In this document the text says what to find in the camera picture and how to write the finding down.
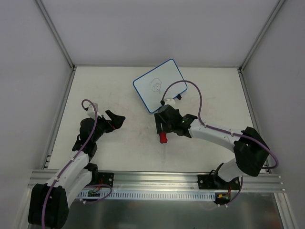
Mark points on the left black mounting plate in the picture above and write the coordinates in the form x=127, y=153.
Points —
x=106, y=178

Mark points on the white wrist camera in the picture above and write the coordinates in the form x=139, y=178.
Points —
x=168, y=101
x=92, y=110

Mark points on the red bone-shaped eraser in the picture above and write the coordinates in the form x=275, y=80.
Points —
x=163, y=138

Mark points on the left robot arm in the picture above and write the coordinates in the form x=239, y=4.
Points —
x=50, y=202

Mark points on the left aluminium frame post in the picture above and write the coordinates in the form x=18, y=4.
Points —
x=54, y=33

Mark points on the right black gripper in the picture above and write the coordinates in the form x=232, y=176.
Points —
x=161, y=119

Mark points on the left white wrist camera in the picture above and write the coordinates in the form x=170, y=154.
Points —
x=92, y=110

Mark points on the black mounting plate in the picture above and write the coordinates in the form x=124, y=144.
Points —
x=205, y=181
x=106, y=178

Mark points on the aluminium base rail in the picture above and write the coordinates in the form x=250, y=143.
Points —
x=187, y=181

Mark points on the aluminium frame post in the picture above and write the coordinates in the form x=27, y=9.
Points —
x=54, y=33
x=262, y=32

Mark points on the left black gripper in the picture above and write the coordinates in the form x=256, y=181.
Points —
x=107, y=122

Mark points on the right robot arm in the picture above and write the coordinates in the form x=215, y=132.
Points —
x=249, y=149

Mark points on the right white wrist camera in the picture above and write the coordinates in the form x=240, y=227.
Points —
x=168, y=101

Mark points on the right aluminium frame post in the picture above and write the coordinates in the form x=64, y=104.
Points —
x=262, y=32

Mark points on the blue framed whiteboard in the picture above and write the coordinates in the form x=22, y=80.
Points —
x=153, y=86

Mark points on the white slotted cable duct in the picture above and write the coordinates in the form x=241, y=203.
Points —
x=148, y=195

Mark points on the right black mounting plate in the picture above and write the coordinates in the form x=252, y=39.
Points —
x=205, y=181

